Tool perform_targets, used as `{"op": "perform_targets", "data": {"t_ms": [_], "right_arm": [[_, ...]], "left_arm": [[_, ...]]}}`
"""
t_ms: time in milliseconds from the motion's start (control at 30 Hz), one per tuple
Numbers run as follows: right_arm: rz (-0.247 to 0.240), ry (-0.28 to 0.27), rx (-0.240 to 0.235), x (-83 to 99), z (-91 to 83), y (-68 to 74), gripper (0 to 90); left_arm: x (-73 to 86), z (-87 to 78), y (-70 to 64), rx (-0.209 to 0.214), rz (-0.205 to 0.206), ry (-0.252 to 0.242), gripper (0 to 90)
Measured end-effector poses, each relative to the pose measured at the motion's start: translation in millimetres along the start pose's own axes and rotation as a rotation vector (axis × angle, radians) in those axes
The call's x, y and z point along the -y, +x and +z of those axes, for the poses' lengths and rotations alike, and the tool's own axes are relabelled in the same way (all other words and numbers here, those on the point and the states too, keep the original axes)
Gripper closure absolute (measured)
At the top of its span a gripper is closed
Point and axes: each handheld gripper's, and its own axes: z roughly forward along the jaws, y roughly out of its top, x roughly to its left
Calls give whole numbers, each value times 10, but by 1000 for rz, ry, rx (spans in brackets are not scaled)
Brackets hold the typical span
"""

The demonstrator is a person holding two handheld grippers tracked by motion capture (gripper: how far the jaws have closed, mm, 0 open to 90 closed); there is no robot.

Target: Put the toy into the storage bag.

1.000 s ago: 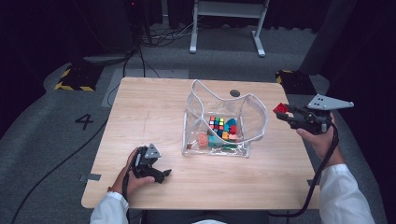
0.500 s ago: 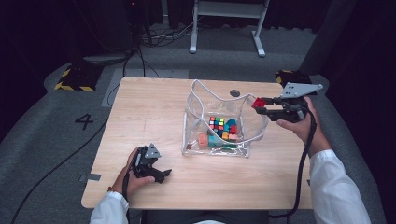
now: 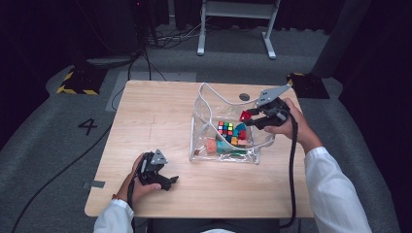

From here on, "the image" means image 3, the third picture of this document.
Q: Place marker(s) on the grey column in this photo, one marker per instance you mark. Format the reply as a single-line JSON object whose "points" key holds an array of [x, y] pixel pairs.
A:
{"points": [[340, 39]]}

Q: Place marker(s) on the person's left hand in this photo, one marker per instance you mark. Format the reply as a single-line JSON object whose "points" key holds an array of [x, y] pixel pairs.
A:
{"points": [[139, 192]]}

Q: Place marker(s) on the multicoloured puzzle cube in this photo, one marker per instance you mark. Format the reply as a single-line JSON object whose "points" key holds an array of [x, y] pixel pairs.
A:
{"points": [[225, 128]]}

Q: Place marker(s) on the grey floor tape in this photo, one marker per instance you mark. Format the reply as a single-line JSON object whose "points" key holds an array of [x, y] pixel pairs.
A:
{"points": [[94, 184]]}

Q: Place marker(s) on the dark teal building block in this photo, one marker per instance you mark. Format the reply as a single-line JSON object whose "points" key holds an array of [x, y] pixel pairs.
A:
{"points": [[240, 126]]}

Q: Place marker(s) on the person's torso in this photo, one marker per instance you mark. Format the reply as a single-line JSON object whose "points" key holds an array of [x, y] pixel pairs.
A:
{"points": [[217, 231]]}

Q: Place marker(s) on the clear plastic bag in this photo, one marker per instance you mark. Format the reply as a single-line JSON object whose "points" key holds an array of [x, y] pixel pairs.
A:
{"points": [[207, 106]]}

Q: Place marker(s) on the person's right hand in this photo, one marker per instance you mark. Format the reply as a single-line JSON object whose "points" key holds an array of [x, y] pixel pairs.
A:
{"points": [[302, 132]]}

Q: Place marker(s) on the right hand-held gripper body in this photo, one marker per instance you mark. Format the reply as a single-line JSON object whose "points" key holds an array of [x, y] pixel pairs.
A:
{"points": [[272, 93]]}

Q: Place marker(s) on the grey stand base plate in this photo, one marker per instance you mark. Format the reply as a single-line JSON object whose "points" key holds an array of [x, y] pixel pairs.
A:
{"points": [[110, 61]]}

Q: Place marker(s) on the peach building block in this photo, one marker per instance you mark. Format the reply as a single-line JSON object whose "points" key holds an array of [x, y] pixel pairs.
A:
{"points": [[243, 142]]}

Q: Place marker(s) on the green building block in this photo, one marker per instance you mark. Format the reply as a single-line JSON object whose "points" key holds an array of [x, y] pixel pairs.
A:
{"points": [[239, 151]]}

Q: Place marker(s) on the dark equipment stand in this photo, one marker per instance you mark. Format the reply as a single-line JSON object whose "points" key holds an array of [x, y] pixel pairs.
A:
{"points": [[118, 26]]}

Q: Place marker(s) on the small brown building block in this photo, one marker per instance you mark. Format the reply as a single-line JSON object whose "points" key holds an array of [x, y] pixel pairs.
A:
{"points": [[196, 152]]}

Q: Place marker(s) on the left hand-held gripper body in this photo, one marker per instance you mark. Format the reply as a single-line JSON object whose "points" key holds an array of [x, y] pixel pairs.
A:
{"points": [[158, 158]]}

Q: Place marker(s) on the black yellow striped base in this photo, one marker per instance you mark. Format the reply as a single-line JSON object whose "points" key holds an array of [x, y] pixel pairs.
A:
{"points": [[82, 81], [307, 85]]}

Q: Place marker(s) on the white desk frame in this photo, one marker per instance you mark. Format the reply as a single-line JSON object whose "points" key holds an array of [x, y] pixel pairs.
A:
{"points": [[238, 9]]}

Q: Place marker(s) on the orange building block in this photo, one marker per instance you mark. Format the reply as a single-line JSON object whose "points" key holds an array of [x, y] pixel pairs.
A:
{"points": [[211, 145]]}

